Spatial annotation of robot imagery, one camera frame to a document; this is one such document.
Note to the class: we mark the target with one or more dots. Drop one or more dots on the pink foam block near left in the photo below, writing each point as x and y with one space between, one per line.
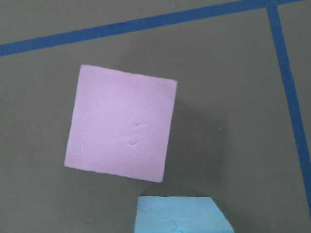
121 123

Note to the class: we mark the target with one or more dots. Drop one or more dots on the light blue block left side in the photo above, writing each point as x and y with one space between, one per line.
179 215

